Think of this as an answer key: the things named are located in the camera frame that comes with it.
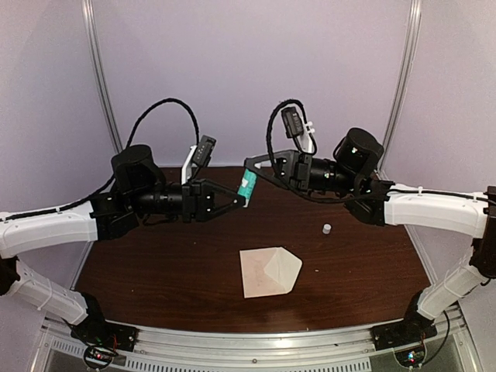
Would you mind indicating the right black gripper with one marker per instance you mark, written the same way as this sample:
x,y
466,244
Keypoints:
x,y
292,168

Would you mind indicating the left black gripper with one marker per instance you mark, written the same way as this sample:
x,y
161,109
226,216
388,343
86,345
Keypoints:
x,y
198,200

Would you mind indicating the green white glue stick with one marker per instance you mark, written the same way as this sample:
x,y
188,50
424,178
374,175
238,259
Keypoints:
x,y
247,186

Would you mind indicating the white glue stick cap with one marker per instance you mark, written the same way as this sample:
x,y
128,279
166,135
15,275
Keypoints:
x,y
326,229

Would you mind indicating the beige envelope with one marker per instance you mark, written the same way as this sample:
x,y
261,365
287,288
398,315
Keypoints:
x,y
268,271

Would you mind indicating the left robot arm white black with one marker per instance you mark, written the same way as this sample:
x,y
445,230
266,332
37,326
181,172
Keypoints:
x,y
138,189

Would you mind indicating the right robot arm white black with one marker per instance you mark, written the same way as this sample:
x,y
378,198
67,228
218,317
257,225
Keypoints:
x,y
379,203

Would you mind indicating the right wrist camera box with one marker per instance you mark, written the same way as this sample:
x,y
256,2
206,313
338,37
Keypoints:
x,y
300,132

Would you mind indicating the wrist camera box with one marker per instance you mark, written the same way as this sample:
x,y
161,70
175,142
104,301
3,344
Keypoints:
x,y
300,132
197,155

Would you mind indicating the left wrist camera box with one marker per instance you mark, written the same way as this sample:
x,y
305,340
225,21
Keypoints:
x,y
197,155

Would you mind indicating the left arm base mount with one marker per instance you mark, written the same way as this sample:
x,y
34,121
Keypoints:
x,y
104,346

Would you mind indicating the right aluminium frame post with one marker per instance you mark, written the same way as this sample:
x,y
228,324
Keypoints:
x,y
407,61

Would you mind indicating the aluminium frame post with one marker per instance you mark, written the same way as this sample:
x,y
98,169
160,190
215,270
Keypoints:
x,y
407,61
88,13

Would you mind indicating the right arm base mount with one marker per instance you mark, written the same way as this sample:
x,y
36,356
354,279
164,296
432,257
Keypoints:
x,y
406,341

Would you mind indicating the left aluminium frame post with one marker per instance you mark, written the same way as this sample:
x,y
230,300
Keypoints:
x,y
88,13

